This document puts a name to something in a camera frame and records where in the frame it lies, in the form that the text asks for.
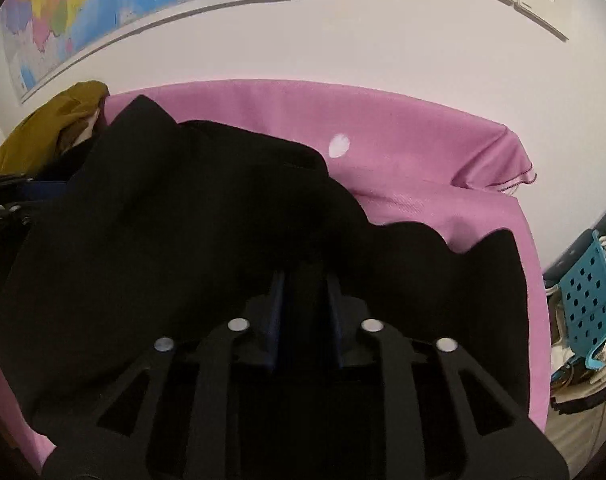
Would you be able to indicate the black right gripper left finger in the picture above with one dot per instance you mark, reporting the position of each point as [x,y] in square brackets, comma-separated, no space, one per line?
[181,412]

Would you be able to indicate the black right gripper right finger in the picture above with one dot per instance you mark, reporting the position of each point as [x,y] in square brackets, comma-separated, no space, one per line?
[408,410]

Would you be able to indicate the black cardigan with gold buttons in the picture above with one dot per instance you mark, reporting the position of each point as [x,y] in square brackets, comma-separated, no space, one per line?
[169,230]

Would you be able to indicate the mustard yellow garment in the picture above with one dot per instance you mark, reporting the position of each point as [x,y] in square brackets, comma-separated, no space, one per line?
[64,122]

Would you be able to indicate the teal perforated plastic basket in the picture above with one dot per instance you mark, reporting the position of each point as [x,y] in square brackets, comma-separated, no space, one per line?
[583,294]

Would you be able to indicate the pink bed sheet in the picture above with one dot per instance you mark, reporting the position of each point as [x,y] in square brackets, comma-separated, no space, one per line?
[403,159]

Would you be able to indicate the colourful wall map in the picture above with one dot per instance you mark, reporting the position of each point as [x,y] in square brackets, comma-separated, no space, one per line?
[108,5]

